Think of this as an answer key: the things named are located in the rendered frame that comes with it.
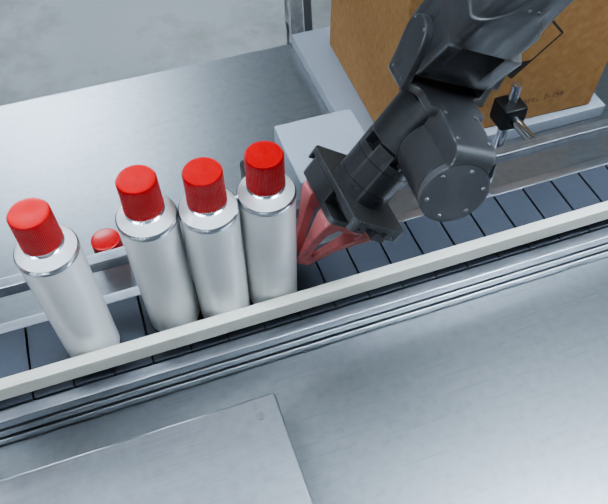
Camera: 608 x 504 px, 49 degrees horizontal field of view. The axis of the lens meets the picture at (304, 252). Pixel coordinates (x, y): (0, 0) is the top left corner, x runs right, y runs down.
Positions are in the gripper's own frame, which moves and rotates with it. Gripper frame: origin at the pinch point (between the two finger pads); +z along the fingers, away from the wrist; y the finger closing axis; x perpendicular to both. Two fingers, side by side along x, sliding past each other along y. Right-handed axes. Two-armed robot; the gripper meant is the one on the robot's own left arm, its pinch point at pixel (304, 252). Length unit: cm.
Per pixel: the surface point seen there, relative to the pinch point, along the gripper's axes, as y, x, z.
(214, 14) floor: -183, 81, 53
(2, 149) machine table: -38.1, -17.1, 25.9
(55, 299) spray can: 2.3, -22.3, 8.5
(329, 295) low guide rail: 4.1, 2.5, 1.4
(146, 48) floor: -172, 59, 70
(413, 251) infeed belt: 0.2, 13.5, -3.4
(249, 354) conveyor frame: 4.9, -1.5, 10.9
